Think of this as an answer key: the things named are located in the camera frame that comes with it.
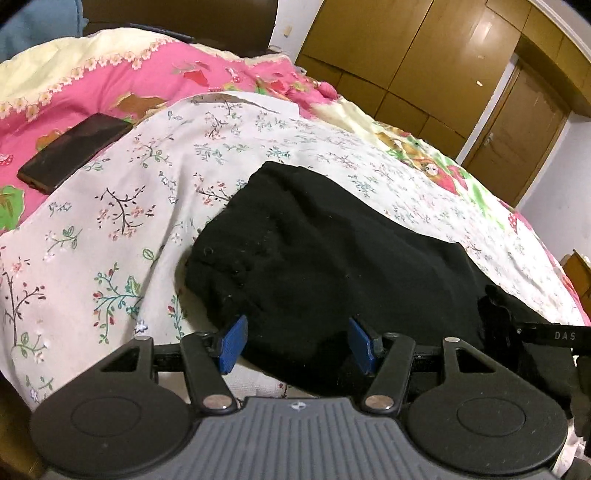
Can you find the white floral bed sheet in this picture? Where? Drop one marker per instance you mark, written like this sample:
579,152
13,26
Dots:
115,217

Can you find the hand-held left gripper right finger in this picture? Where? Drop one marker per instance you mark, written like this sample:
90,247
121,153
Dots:
360,344

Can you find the blue cloth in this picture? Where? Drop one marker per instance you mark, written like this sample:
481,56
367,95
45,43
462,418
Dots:
37,25

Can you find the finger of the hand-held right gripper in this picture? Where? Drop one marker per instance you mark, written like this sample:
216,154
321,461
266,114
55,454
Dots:
501,318

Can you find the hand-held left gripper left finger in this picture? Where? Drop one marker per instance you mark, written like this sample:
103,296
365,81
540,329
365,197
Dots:
233,341

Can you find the pink strawberry printed quilt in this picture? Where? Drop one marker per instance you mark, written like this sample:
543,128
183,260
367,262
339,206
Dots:
152,69

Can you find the black smartphone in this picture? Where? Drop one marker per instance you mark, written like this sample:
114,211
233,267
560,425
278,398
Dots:
76,152

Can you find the wooden wardrobe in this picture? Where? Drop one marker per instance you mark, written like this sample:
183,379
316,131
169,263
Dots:
415,55

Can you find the dark wooden headboard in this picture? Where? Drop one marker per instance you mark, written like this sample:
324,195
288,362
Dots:
184,18

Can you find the wooden nightstand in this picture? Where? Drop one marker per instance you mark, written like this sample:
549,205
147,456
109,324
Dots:
579,272

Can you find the black pants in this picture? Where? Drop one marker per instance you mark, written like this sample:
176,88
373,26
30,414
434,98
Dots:
323,258

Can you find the wooden door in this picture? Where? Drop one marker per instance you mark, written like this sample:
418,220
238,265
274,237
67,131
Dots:
517,134

